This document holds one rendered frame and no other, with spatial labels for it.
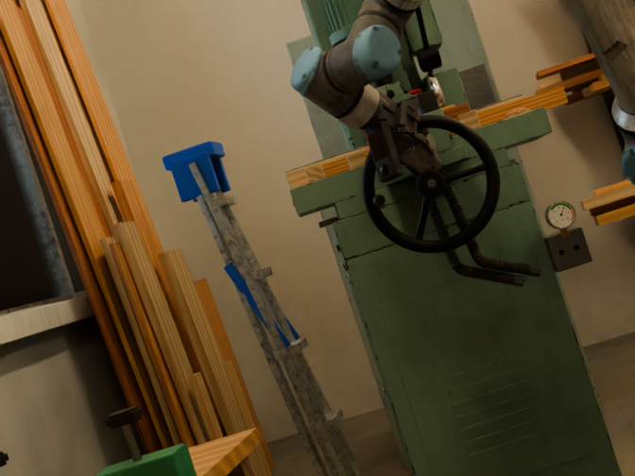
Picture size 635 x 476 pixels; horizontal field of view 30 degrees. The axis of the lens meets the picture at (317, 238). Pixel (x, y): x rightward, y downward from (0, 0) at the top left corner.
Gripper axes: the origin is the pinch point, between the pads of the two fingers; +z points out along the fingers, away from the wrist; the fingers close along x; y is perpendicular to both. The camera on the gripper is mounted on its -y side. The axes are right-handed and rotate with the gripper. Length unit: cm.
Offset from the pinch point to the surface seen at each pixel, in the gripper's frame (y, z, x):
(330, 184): 9.6, -2.1, 31.2
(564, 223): 4.8, 36.2, -4.0
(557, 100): 41, 36, -2
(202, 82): 197, 64, 220
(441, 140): 14.6, 6.7, 5.7
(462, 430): -32, 44, 30
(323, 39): 60, -3, 41
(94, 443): 5, 40, 192
